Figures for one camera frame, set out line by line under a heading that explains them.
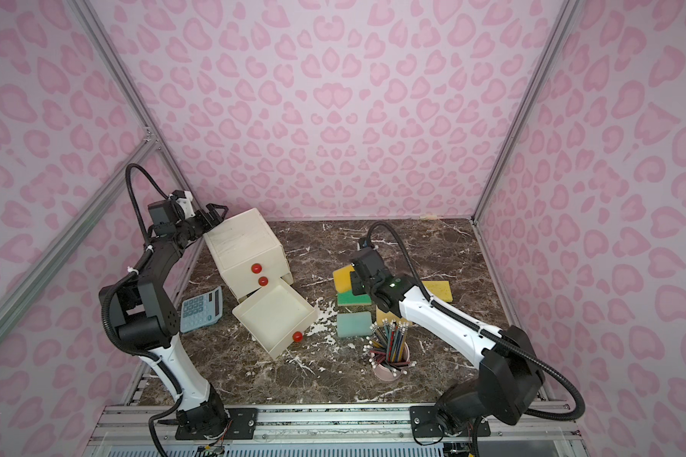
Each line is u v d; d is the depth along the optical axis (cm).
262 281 88
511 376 41
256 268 82
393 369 67
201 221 84
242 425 73
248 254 82
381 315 92
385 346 77
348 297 96
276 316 92
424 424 73
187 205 83
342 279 86
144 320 52
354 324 91
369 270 60
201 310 92
